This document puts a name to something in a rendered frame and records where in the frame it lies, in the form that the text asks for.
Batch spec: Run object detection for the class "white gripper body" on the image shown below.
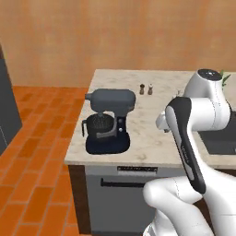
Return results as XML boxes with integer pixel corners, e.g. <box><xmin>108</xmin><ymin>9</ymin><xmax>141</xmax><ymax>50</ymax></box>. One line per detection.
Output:
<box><xmin>155</xmin><ymin>111</ymin><xmax>172</xmax><ymax>134</ymax></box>

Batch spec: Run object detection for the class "grey dishwasher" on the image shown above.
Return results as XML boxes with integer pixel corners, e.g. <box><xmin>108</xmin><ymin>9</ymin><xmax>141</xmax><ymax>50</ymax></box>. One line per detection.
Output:
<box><xmin>85</xmin><ymin>165</ymin><xmax>187</xmax><ymax>236</ymax></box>

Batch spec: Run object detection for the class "dark grey stand mixer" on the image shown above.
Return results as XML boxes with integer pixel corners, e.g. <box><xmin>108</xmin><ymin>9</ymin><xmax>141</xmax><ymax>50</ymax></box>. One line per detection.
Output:
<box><xmin>81</xmin><ymin>88</ymin><xmax>137</xmax><ymax>156</ymax></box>

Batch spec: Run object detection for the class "green plant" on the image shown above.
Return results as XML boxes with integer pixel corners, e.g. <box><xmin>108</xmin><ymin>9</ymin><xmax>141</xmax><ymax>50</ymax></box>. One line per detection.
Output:
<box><xmin>218</xmin><ymin>69</ymin><xmax>232</xmax><ymax>88</ymax></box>

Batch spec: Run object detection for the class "brown cabinet side panel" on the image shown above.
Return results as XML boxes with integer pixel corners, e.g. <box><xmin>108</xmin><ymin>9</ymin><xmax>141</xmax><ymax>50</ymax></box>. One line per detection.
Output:
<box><xmin>67</xmin><ymin>165</ymin><xmax>92</xmax><ymax>235</ymax></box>

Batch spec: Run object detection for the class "dark grey fridge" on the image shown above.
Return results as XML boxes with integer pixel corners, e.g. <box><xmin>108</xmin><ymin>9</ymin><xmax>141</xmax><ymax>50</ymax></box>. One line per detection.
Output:
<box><xmin>0</xmin><ymin>44</ymin><xmax>23</xmax><ymax>156</ymax></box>

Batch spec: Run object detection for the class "black dishwasher handle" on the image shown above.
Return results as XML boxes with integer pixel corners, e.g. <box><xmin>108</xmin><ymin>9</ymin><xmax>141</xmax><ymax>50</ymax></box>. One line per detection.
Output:
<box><xmin>100</xmin><ymin>177</ymin><xmax>148</xmax><ymax>189</ymax></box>

